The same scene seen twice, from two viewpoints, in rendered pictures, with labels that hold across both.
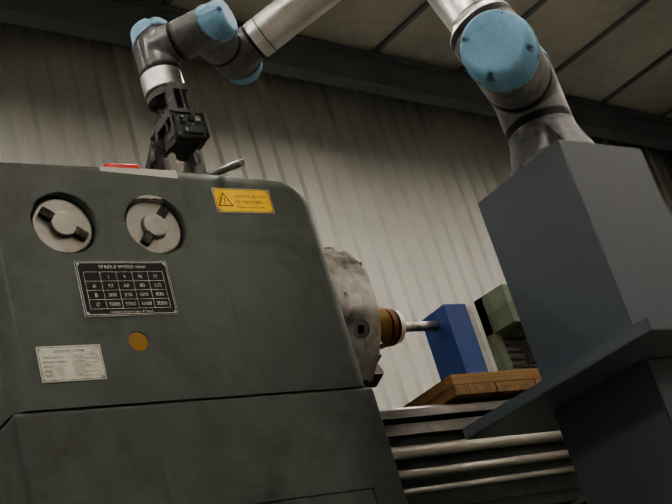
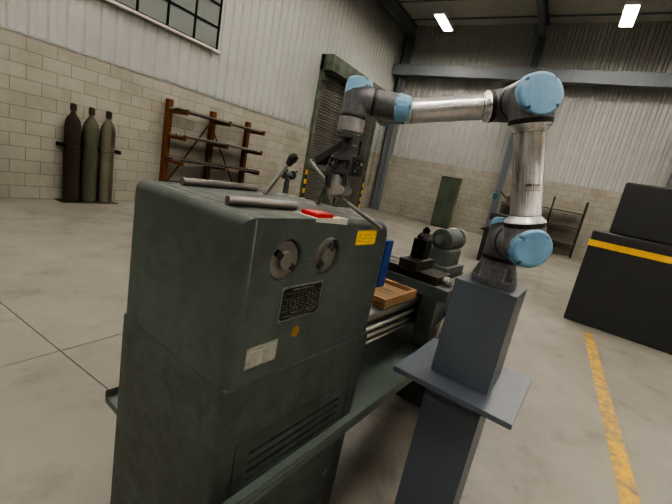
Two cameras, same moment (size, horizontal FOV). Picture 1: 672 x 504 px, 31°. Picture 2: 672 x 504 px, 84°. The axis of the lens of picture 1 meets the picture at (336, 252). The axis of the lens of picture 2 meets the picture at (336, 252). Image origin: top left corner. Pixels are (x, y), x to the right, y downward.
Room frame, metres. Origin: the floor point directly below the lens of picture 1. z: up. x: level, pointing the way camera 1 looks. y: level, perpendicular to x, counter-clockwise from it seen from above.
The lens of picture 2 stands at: (0.79, 0.49, 1.38)
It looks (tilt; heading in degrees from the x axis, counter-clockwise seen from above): 12 degrees down; 344
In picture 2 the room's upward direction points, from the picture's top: 11 degrees clockwise
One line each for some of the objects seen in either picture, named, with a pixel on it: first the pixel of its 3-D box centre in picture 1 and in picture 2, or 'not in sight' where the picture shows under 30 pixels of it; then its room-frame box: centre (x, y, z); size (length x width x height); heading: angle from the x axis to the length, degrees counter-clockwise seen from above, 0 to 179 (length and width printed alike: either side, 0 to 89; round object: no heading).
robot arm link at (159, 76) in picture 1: (165, 87); (351, 126); (1.89, 0.21, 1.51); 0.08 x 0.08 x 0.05
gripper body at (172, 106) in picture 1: (175, 122); (347, 155); (1.88, 0.20, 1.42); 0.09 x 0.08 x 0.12; 39
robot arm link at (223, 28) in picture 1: (207, 32); (390, 107); (1.88, 0.11, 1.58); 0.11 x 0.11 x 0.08; 74
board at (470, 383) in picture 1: (457, 416); (368, 285); (2.35, -0.13, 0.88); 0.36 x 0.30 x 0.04; 39
